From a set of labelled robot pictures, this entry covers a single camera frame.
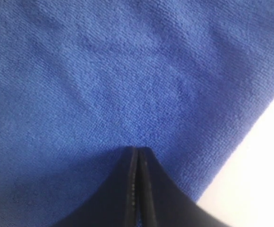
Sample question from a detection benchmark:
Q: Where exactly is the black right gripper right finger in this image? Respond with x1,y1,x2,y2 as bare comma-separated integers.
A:
137,147,224,227

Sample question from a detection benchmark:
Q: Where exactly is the blue microfibre towel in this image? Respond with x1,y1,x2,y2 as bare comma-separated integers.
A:
0,0,274,227

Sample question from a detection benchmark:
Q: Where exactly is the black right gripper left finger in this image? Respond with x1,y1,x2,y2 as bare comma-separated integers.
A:
55,147,138,227

